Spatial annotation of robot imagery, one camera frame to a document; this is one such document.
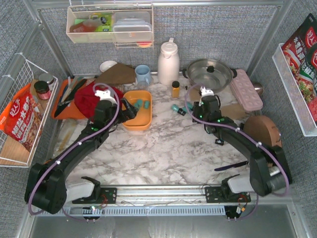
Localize teal coffee capsule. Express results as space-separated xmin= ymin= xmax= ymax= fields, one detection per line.
xmin=134 ymin=99 xmax=143 ymax=109
xmin=187 ymin=102 xmax=193 ymax=109
xmin=144 ymin=100 xmax=150 ymax=109
xmin=171 ymin=104 xmax=179 ymax=112

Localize black lid coffee capsule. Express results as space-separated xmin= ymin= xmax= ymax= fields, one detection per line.
xmin=177 ymin=108 xmax=186 ymax=116

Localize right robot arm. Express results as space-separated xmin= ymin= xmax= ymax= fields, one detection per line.
xmin=192 ymin=96 xmax=292 ymax=197

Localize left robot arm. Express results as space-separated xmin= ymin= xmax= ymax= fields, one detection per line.
xmin=24 ymin=98 xmax=138 ymax=215

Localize orange storage basket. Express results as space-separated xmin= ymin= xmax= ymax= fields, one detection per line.
xmin=123 ymin=90 xmax=152 ymax=131

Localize brown cork mat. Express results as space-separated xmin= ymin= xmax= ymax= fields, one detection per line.
xmin=185 ymin=85 xmax=201 ymax=102
xmin=220 ymin=103 xmax=247 ymax=120

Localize clear small glass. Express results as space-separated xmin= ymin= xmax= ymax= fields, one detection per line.
xmin=137 ymin=81 xmax=149 ymax=91

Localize brown olive cloth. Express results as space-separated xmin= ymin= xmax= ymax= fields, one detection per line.
xmin=94 ymin=63 xmax=136 ymax=86

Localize light blue mug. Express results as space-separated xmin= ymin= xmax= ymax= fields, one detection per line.
xmin=135 ymin=64 xmax=152 ymax=85

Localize orange juice bottle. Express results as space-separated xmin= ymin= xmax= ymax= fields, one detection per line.
xmin=171 ymin=81 xmax=180 ymax=98

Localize red cloth hat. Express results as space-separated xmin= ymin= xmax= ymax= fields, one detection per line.
xmin=74 ymin=81 xmax=124 ymax=122

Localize white small bowl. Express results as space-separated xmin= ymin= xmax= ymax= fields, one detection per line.
xmin=100 ymin=60 xmax=117 ymax=72

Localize stainless steel pot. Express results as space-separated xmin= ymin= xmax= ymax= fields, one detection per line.
xmin=182 ymin=59 xmax=237 ymax=93

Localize black blade kitchen knife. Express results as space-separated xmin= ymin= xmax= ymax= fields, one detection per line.
xmin=53 ymin=79 xmax=87 ymax=118

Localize pink egg tray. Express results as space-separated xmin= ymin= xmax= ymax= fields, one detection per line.
xmin=230 ymin=68 xmax=263 ymax=112

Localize white thermos jug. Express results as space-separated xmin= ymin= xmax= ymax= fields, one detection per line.
xmin=158 ymin=38 xmax=180 ymax=86

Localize round wooden board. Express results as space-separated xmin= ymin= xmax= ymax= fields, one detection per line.
xmin=243 ymin=116 xmax=282 ymax=147

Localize silver metal cup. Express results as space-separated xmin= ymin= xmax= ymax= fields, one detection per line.
xmin=252 ymin=82 xmax=264 ymax=96

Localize clear plastic food containers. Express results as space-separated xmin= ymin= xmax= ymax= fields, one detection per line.
xmin=112 ymin=11 xmax=152 ymax=42

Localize silver lid glass jar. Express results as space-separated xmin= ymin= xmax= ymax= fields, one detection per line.
xmin=39 ymin=73 xmax=54 ymax=91

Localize amber liquid bottle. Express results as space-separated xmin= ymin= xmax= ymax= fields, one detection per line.
xmin=69 ymin=19 xmax=100 ymax=33

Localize dark lid glass jar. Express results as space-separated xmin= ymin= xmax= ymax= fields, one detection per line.
xmin=34 ymin=81 xmax=51 ymax=100

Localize red snack bag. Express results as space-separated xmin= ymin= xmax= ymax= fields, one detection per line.
xmin=0 ymin=83 xmax=42 ymax=152

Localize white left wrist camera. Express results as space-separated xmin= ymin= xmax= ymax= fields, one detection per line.
xmin=95 ymin=90 xmax=117 ymax=104

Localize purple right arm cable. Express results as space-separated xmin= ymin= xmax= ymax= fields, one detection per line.
xmin=185 ymin=83 xmax=290 ymax=221

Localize cream handle knife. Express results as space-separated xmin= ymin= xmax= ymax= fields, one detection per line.
xmin=61 ymin=77 xmax=78 ymax=102

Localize cream wall shelf basket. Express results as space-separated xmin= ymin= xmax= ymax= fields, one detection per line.
xmin=66 ymin=4 xmax=154 ymax=48

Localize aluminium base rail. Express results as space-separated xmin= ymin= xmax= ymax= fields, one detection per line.
xmin=31 ymin=184 xmax=256 ymax=221

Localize white wire wall basket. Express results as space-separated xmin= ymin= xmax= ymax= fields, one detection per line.
xmin=0 ymin=58 xmax=59 ymax=168

